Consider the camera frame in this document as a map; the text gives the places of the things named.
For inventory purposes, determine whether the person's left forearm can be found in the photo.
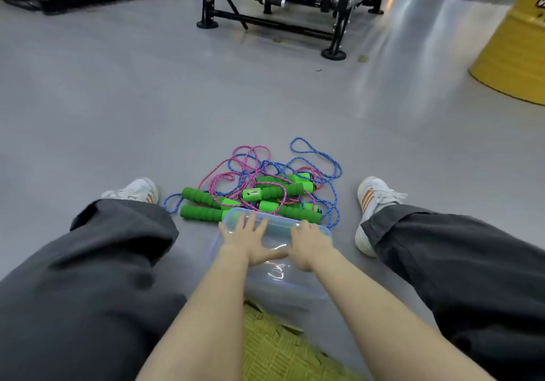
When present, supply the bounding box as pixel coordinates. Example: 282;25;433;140
136;244;252;381

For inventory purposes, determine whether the person's white sneaker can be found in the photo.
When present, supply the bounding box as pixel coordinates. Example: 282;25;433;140
100;177;159;205
354;175;408;258

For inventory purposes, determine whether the person's right leg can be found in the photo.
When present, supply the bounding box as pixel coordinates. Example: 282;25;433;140
360;204;545;381

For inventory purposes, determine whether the person's left hand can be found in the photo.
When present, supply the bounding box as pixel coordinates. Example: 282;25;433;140
218;211;290;266

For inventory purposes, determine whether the person's right hand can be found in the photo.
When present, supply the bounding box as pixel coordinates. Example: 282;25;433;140
288;219;335;273

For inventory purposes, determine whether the person's right white sneaker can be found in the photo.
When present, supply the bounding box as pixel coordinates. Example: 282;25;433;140
354;175;408;258

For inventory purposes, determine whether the large yellow barrel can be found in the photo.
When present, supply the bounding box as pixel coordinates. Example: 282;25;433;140
469;0;545;106

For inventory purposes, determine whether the person's right forearm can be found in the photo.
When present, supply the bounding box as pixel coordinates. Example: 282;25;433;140
313;248;497;381

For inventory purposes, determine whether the clear plastic box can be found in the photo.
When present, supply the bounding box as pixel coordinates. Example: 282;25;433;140
207;223;331;309

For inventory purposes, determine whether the person's leg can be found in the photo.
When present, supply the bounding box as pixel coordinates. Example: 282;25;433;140
0;199;188;381
360;204;545;381

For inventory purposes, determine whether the clear blue-rimmed box lid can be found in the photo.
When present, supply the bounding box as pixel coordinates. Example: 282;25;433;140
217;207;333;269

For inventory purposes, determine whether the person's left leg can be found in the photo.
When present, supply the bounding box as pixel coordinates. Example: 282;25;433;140
0;199;188;381

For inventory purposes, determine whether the person's left white sneaker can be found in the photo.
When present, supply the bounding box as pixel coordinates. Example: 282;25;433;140
100;177;159;205

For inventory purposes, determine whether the blue skipping rope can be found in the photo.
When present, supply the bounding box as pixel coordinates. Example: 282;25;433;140
228;137;343;229
163;154;299;224

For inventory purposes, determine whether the yellow-green woven mat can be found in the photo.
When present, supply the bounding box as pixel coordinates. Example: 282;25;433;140
242;299;363;381

